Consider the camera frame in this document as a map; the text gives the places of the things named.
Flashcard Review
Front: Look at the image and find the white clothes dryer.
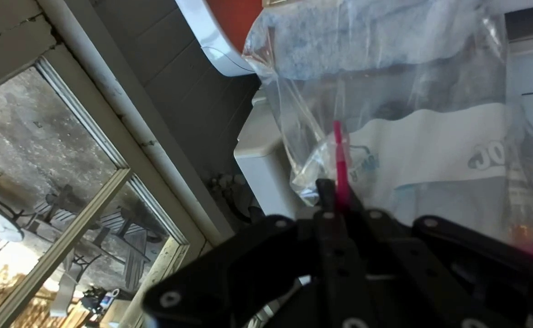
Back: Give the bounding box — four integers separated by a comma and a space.
173, 0, 533, 220

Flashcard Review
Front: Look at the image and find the clear plastic zip bag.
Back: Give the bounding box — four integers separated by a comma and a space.
240, 0, 533, 269

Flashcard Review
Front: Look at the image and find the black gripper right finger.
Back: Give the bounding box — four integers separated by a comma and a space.
345, 194, 533, 328

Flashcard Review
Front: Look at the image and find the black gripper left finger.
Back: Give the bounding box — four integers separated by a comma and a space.
142, 178, 365, 328

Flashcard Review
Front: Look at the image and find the orange Tide detergent box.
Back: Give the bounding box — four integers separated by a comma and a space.
206, 0, 262, 51

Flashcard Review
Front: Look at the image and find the white framed window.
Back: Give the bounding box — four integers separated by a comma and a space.
0, 0, 237, 328

